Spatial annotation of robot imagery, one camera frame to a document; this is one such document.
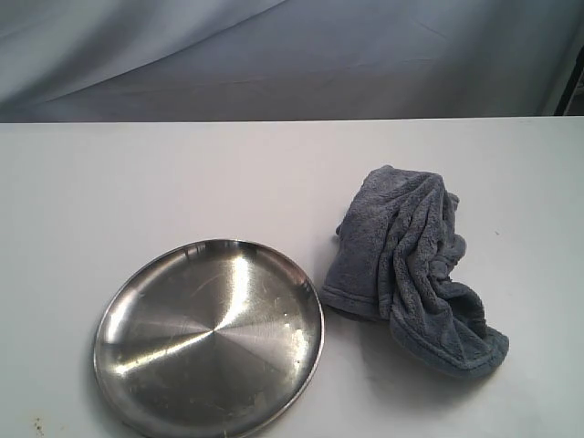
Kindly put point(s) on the grey-blue fleece cloth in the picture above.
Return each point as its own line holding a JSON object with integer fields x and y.
{"x": 397, "y": 249}

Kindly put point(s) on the round stainless steel plate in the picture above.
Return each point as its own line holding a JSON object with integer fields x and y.
{"x": 217, "y": 338}

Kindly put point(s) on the grey fabric backdrop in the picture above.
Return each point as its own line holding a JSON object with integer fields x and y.
{"x": 109, "y": 61}

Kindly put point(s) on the black stand at right edge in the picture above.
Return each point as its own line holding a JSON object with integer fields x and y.
{"x": 571, "y": 85}

